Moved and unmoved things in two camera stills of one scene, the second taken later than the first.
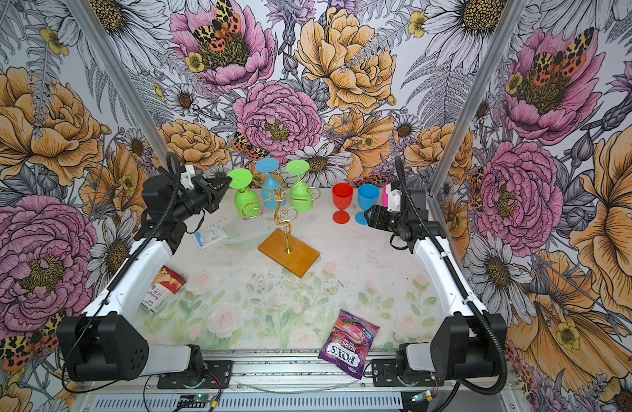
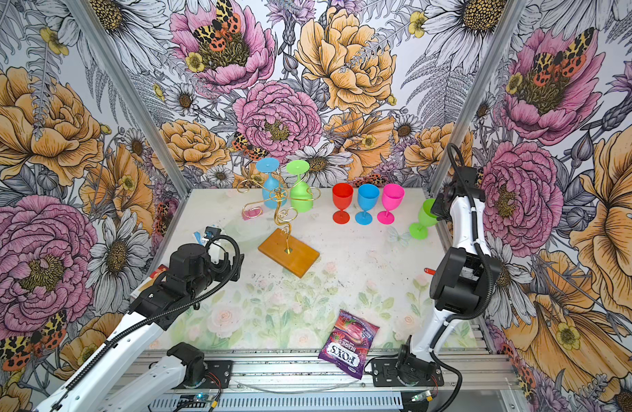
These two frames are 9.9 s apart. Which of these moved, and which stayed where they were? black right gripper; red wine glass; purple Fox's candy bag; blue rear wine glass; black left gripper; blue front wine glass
Moved: black right gripper; black left gripper
Stayed: purple Fox's candy bag; blue rear wine glass; blue front wine glass; red wine glass
